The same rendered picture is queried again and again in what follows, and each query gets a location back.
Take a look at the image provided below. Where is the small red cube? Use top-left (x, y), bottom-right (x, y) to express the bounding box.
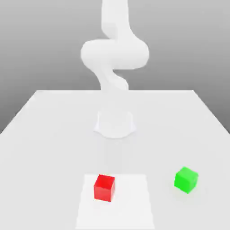
top-left (93, 174), bottom-right (116, 203)

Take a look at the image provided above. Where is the small green cube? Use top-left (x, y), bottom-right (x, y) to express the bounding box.
top-left (174, 166), bottom-right (199, 195)

